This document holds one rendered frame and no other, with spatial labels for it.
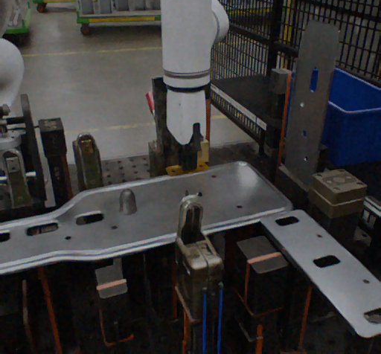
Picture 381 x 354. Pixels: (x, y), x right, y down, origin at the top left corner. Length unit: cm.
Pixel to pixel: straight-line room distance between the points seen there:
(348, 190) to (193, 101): 34
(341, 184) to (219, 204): 24
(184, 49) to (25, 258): 44
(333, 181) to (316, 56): 25
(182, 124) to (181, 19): 18
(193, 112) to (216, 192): 23
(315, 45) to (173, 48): 30
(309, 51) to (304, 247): 39
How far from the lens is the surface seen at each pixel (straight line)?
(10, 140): 96
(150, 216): 83
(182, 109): 73
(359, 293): 72
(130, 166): 163
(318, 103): 88
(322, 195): 86
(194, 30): 70
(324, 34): 85
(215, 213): 83
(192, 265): 65
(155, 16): 749
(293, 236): 80
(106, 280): 72
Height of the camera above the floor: 148
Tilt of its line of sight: 29 degrees down
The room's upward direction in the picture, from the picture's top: straight up
